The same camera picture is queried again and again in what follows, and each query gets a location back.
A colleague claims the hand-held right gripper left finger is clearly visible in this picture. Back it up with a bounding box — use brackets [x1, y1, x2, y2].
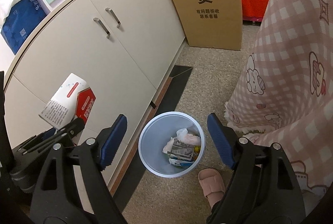
[29, 114, 128, 224]

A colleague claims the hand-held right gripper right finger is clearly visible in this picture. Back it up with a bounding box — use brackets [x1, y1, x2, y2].
[207, 113, 306, 224]

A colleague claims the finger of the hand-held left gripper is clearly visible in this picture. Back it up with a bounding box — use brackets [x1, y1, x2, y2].
[56, 118, 86, 148]
[12, 128, 65, 155]

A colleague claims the white box red stripe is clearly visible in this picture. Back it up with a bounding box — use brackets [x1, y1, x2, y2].
[39, 73, 97, 129]

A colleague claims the pink plastic bag bundle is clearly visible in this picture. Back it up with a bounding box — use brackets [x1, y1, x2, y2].
[176, 128, 201, 145]

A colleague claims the blue waste bin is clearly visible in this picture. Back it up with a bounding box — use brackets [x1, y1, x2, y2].
[138, 111, 206, 179]

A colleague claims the newspaper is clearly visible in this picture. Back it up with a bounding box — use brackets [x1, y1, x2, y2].
[163, 137, 195, 159]

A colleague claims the blue white carton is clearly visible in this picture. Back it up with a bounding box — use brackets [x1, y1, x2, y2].
[169, 158, 194, 168]

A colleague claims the pink slipper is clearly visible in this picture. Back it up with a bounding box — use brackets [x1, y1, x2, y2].
[198, 168, 226, 205]

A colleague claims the white sideboard cabinet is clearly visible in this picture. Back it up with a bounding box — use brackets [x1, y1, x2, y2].
[0, 0, 186, 204]

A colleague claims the pink checked tablecloth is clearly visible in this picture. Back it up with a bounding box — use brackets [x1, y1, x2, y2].
[224, 0, 333, 196]

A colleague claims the blue gift bag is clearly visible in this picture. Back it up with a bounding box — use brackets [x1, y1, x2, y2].
[0, 0, 48, 55]

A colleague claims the tall cardboard box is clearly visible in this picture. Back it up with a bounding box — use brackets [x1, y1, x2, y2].
[152, 0, 243, 51]

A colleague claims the red cloth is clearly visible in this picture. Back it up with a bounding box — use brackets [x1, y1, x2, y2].
[241, 0, 272, 24]

